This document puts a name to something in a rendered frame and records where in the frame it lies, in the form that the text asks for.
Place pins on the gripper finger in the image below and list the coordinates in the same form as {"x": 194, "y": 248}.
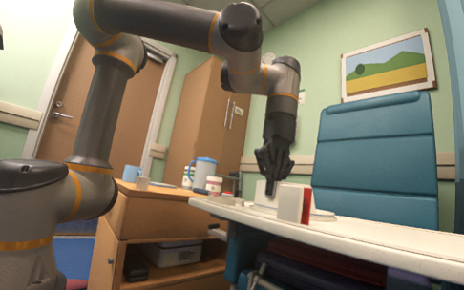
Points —
{"x": 267, "y": 163}
{"x": 284, "y": 163}

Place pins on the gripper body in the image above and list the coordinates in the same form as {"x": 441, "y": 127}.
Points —
{"x": 280, "y": 127}

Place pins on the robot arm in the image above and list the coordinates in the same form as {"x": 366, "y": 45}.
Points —
{"x": 98, "y": 119}

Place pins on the white scoop plate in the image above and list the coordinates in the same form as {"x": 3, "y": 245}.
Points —
{"x": 260, "y": 195}

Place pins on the teal recliner backrest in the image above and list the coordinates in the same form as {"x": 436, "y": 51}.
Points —
{"x": 377, "y": 163}

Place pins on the white recliner tray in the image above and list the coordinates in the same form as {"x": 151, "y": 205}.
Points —
{"x": 362, "y": 235}

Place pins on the light blue flat plate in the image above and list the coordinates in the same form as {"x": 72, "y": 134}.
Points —
{"x": 163, "y": 184}

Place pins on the dark navy footrest cushion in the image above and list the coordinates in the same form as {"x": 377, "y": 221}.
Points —
{"x": 290, "y": 275}

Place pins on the grey recliner lever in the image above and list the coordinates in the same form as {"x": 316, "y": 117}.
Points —
{"x": 258, "y": 277}

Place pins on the small red button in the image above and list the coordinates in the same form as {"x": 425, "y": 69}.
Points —
{"x": 227, "y": 194}

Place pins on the beige flat box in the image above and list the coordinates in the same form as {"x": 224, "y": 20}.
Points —
{"x": 224, "y": 201}

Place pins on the white tub with pink band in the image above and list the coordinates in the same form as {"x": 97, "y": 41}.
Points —
{"x": 214, "y": 185}

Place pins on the white jug with blue lid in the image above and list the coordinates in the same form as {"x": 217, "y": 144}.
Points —
{"x": 203, "y": 173}

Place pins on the dark blue pen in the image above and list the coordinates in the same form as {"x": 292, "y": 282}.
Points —
{"x": 200, "y": 191}

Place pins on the brown wardrobe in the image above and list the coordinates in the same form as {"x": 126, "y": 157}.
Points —
{"x": 203, "y": 126}

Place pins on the white tub with green label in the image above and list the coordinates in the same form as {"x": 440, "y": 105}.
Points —
{"x": 186, "y": 177}

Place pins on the dark red seat cushion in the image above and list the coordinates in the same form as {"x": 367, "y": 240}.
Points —
{"x": 326, "y": 260}

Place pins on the framed landscape picture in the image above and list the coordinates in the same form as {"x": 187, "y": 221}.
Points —
{"x": 388, "y": 67}

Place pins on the clear glass tumbler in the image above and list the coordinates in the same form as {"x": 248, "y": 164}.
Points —
{"x": 143, "y": 183}

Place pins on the brown bedside cabinet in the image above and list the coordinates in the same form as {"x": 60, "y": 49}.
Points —
{"x": 152, "y": 217}

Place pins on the white box with vent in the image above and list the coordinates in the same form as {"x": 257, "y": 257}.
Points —
{"x": 174, "y": 253}

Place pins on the light blue mug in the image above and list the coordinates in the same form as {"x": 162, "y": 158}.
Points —
{"x": 129, "y": 174}

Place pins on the black flat case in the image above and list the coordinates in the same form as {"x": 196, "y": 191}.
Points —
{"x": 134, "y": 266}

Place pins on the blue curtain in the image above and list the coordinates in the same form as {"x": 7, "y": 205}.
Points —
{"x": 455, "y": 90}

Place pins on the brown door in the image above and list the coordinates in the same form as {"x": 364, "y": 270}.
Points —
{"x": 54, "y": 137}

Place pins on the blue bed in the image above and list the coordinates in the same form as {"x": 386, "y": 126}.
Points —
{"x": 72, "y": 253}

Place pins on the beige wall rail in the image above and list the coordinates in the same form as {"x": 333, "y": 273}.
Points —
{"x": 157, "y": 150}
{"x": 18, "y": 115}
{"x": 304, "y": 164}

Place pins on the grey metal bracket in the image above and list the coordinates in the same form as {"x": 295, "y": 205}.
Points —
{"x": 235, "y": 181}

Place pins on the white and green wall sign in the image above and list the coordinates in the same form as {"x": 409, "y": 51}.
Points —
{"x": 301, "y": 97}

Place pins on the white round wall clock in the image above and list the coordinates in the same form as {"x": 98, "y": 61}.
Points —
{"x": 269, "y": 58}

